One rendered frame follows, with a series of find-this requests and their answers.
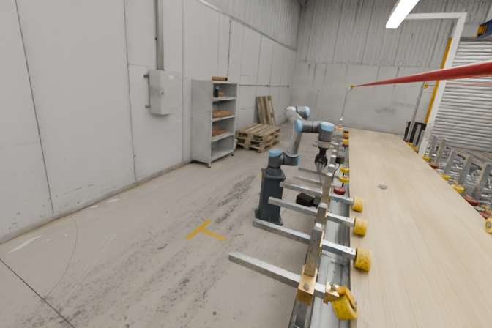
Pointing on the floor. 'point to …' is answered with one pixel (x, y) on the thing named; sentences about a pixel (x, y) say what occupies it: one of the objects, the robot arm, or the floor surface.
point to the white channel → (446, 60)
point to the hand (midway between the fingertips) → (319, 171)
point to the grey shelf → (201, 104)
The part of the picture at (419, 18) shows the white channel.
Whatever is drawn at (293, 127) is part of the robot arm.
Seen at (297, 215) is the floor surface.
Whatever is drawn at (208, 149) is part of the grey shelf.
